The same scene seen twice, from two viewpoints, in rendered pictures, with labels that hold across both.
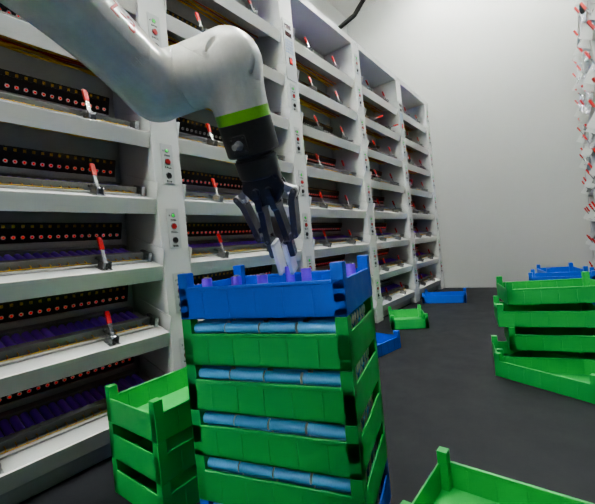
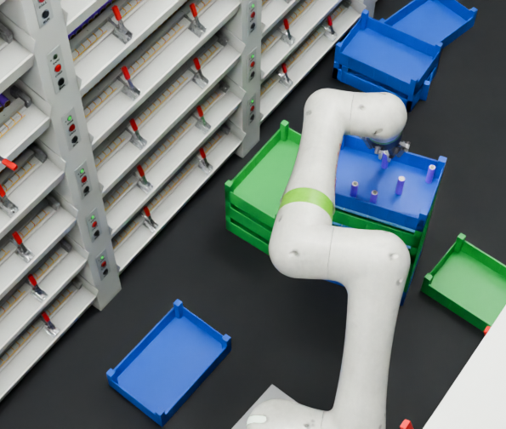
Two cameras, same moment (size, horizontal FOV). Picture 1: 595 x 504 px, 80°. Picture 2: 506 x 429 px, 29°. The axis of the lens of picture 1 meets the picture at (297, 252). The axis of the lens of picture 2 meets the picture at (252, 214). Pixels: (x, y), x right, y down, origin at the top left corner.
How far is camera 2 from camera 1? 229 cm
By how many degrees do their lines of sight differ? 55
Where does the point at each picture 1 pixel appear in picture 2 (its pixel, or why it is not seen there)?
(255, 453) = not seen: hidden behind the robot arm
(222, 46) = (386, 134)
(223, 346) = (342, 217)
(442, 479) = (456, 248)
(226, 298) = (349, 202)
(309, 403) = not seen: hidden behind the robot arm
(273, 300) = (381, 213)
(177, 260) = (252, 41)
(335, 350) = (412, 240)
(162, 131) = not seen: outside the picture
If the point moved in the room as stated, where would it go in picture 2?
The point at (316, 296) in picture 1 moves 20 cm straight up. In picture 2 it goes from (407, 220) to (418, 175)
